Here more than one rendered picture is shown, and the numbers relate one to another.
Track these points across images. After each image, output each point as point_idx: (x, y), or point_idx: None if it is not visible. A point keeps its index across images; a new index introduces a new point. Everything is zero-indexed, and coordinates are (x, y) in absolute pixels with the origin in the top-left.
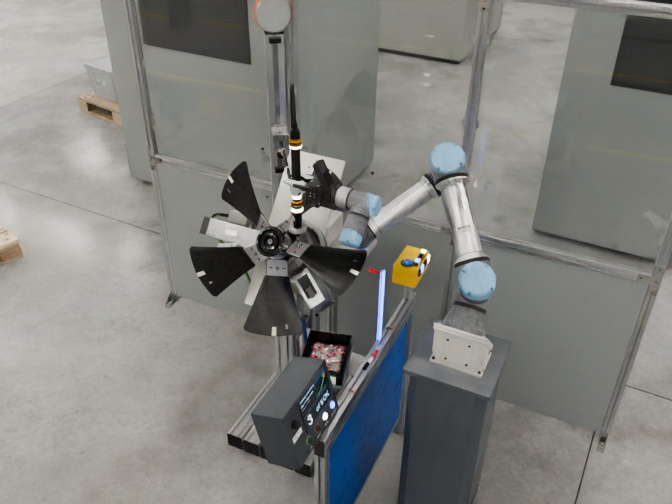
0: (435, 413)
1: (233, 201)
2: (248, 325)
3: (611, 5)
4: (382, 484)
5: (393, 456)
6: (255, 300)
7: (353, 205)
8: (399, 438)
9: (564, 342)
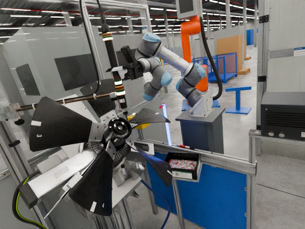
0: (217, 135)
1: (50, 141)
2: (166, 181)
3: (120, 3)
4: (186, 223)
5: (170, 216)
6: (151, 165)
7: (154, 63)
8: (159, 213)
9: (154, 133)
